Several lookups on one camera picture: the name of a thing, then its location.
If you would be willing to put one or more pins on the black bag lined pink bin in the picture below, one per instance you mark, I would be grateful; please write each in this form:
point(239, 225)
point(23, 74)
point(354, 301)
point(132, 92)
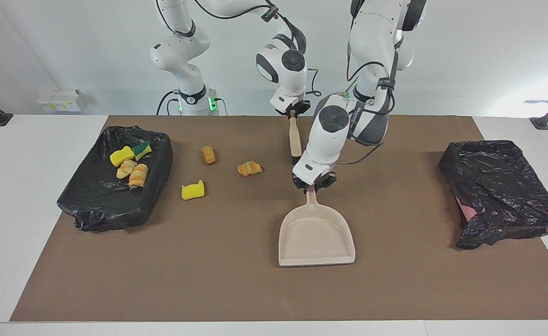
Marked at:
point(502, 186)

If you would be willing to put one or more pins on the beige hand brush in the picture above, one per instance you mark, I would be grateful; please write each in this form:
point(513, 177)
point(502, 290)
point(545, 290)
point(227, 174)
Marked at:
point(295, 137)

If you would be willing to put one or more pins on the yellow sponge wedge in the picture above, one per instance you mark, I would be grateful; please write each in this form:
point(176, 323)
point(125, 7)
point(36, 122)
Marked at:
point(121, 156)

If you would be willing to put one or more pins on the brown table mat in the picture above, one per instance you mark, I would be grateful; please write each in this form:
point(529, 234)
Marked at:
point(208, 280)

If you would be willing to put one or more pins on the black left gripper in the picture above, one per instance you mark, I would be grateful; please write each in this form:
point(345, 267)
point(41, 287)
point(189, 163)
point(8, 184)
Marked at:
point(313, 182)

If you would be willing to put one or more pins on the small brown bread roll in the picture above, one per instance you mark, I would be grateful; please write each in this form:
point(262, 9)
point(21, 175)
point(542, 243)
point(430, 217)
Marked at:
point(208, 155)

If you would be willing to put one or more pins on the beige plastic dustpan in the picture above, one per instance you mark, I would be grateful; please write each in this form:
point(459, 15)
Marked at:
point(316, 238)

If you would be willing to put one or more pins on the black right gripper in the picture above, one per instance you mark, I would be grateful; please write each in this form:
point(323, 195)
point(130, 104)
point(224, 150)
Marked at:
point(298, 107)

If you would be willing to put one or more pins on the small striped croissant piece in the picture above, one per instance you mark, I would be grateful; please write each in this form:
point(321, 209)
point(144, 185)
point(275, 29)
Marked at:
point(125, 169)

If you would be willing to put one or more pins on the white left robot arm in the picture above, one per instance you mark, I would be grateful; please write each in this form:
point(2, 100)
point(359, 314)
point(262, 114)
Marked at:
point(330, 135)

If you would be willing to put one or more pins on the notched yellow sponge piece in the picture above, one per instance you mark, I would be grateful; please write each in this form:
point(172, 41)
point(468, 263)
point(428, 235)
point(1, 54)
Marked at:
point(192, 191)

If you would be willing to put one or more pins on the large striped croissant piece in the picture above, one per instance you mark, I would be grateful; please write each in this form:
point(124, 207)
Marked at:
point(138, 175)

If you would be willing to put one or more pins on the yellow green sponge piece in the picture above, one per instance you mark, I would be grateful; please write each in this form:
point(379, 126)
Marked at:
point(142, 149)

